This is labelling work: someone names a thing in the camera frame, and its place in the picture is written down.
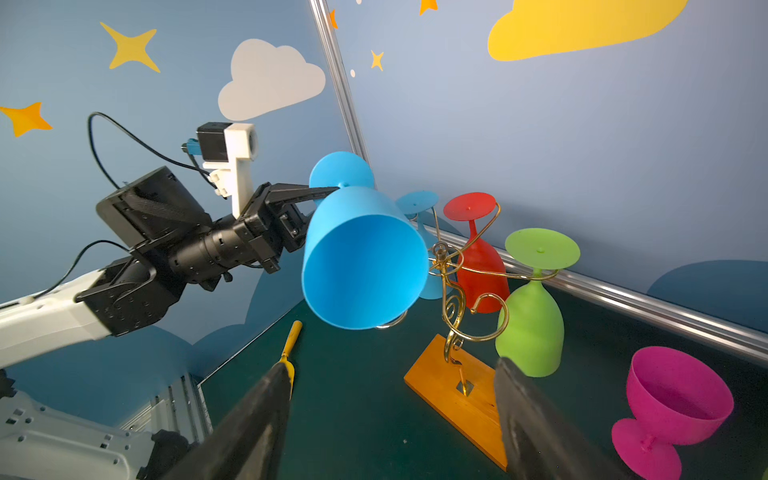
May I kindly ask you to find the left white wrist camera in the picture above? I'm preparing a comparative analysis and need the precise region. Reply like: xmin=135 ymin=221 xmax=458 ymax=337
xmin=182 ymin=122 xmax=258 ymax=218

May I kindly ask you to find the back green wine glass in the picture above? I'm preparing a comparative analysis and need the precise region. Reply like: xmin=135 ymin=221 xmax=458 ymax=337
xmin=495 ymin=228 xmax=581 ymax=378

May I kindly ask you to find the left aluminium frame post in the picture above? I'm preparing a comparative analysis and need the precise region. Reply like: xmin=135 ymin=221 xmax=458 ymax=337
xmin=309 ymin=0 xmax=369 ymax=162

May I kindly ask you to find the red wine glass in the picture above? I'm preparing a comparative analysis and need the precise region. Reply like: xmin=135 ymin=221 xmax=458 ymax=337
xmin=443 ymin=192 xmax=510 ymax=307

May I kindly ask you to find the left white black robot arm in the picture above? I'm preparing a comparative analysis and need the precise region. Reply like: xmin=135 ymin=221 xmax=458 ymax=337
xmin=1 ymin=167 xmax=330 ymax=479

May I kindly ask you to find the blue wine glass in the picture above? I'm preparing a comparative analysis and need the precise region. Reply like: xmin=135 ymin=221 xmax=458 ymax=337
xmin=395 ymin=190 xmax=443 ymax=300
xmin=302 ymin=151 xmax=429 ymax=330

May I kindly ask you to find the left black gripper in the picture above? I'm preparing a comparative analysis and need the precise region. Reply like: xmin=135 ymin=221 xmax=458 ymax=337
xmin=236 ymin=183 xmax=339 ymax=273

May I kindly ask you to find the yellow toy shovel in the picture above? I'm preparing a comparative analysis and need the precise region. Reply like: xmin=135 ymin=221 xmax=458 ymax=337
xmin=278 ymin=320 xmax=303 ymax=398

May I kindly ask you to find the pink wine glass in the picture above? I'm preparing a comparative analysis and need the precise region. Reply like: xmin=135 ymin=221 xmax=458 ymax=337
xmin=611 ymin=346 xmax=734 ymax=479

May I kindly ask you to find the aluminium rail base frame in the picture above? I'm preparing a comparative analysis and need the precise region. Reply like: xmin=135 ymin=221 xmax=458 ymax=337
xmin=119 ymin=373 xmax=213 ymax=443

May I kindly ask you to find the back aluminium crossbar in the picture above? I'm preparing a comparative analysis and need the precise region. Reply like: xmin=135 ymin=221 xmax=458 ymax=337
xmin=545 ymin=270 xmax=767 ymax=367

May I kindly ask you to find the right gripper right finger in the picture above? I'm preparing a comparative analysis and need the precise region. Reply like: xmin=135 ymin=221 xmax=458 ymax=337
xmin=494 ymin=357 xmax=630 ymax=479

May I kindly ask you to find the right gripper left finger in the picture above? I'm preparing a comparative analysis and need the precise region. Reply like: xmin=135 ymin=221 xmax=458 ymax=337
xmin=164 ymin=363 xmax=291 ymax=480

